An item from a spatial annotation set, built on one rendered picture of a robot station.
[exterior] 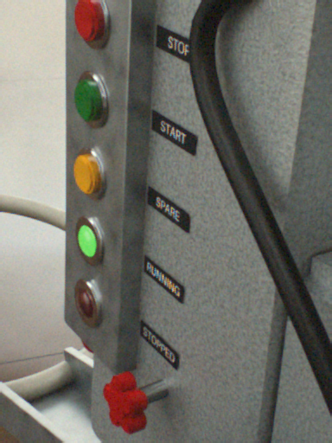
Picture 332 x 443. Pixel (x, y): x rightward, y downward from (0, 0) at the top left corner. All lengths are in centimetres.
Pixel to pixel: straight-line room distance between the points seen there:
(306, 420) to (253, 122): 17
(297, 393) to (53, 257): 273
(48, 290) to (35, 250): 27
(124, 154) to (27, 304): 241
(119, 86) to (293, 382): 20
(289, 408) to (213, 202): 12
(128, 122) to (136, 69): 3
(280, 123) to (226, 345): 15
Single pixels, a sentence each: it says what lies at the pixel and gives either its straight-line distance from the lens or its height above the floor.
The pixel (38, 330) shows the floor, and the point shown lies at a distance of 283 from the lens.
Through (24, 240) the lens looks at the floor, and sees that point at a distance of 333.
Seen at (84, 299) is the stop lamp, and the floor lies 126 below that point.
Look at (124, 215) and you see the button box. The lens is 58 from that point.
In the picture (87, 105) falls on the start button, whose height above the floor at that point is 140.
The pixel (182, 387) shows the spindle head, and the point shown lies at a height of 123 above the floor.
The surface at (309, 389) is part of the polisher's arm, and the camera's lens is 51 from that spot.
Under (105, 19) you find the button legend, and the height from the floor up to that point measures 146.
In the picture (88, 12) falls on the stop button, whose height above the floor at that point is 146.
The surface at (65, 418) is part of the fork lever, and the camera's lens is 110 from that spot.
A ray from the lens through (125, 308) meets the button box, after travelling 61.
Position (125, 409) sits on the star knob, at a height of 122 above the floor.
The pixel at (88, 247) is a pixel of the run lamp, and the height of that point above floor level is 130.
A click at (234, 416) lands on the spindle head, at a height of 125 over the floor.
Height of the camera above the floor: 160
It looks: 27 degrees down
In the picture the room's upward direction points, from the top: 4 degrees clockwise
